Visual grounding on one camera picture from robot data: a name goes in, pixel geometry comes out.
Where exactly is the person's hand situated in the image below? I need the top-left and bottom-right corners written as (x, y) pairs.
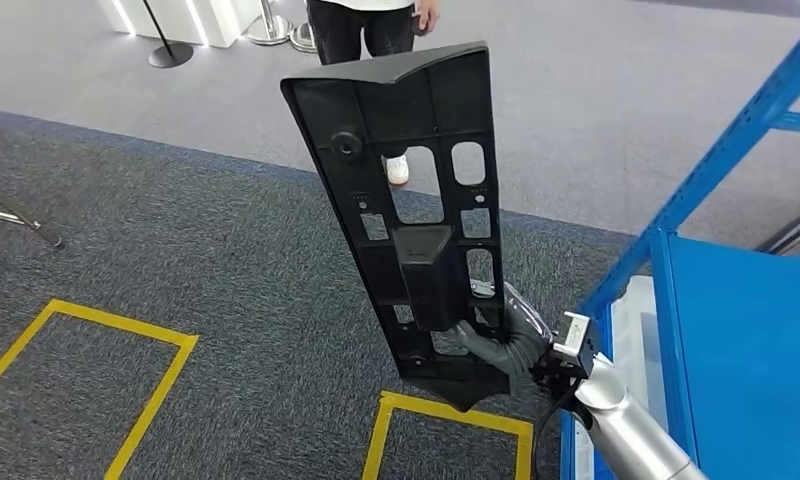
top-left (413, 0), bottom-right (441, 36)

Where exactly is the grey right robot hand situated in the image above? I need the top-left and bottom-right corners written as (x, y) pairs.
top-left (456, 281), bottom-right (554, 379)

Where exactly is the black plastic panel part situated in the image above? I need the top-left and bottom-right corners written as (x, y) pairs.
top-left (280, 40), bottom-right (513, 413)

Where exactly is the blue metal shelf rack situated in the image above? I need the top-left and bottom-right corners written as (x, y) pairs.
top-left (558, 13), bottom-right (800, 480)

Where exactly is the person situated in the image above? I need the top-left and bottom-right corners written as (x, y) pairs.
top-left (305, 0), bottom-right (441, 188)

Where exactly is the grey metal stand pole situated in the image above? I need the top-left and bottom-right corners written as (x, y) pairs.
top-left (754, 172), bottom-right (800, 257)

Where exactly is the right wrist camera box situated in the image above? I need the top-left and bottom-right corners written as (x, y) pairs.
top-left (532, 311), bottom-right (600, 392)

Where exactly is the black camera cable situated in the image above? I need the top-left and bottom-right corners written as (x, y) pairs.
top-left (531, 384), bottom-right (580, 480)

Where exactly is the chrome stanchion post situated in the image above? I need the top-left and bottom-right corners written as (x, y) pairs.
top-left (288, 19), bottom-right (318, 54)
top-left (246, 0), bottom-right (294, 46)

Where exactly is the white lit display wall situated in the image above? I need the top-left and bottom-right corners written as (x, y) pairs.
top-left (98, 0), bottom-right (263, 49)

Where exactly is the black stanchion post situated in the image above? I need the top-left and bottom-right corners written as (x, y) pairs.
top-left (140, 0), bottom-right (195, 70)

